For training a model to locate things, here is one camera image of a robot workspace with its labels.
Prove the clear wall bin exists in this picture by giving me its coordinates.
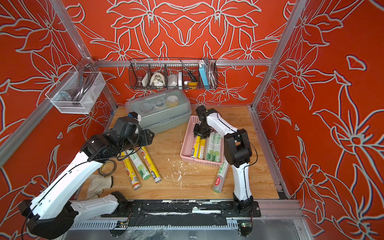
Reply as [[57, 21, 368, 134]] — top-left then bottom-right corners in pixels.
[[46, 67, 106, 115]]

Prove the long yellow wrap roll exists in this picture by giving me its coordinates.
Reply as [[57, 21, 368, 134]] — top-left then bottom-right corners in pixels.
[[191, 135, 201, 159]]

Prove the grey lidded storage box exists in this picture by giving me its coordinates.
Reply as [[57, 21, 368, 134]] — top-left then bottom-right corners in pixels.
[[125, 90, 192, 134]]

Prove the white cloth glove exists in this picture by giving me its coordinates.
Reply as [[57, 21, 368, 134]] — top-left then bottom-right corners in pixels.
[[87, 175, 114, 200]]

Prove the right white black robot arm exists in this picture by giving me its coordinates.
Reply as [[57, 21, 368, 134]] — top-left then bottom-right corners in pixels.
[[194, 105, 254, 216]]

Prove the green capped wrap roll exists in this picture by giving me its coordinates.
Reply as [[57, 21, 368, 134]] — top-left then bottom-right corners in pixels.
[[129, 152, 151, 180]]

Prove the black wire wall basket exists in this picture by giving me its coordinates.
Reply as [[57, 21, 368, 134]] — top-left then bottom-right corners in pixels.
[[129, 58, 219, 90]]

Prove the black handled screwdriver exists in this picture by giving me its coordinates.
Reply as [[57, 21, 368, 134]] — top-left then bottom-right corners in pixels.
[[180, 59, 198, 83]]

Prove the short red yellow wrap roll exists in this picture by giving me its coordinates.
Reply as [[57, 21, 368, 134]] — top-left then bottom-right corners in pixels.
[[122, 151, 141, 191]]

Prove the pink plastic basket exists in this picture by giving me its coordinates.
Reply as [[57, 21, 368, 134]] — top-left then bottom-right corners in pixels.
[[180, 115, 224, 167]]

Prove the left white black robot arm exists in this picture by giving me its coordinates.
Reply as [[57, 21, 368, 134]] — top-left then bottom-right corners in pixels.
[[19, 112, 155, 240]]

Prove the long white green wrap roll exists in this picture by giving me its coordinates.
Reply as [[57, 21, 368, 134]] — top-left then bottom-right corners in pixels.
[[213, 160, 230, 193]]

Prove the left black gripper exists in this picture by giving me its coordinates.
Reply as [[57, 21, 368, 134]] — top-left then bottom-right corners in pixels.
[[120, 128, 157, 154]]

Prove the brown tape roll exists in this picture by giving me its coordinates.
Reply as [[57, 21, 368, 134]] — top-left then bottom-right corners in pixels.
[[98, 160, 117, 177]]

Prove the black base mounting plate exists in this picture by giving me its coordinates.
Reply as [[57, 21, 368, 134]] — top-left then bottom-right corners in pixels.
[[102, 200, 262, 218]]

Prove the blue box in wire basket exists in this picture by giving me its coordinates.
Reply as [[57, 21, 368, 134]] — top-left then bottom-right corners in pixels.
[[198, 60, 210, 89]]

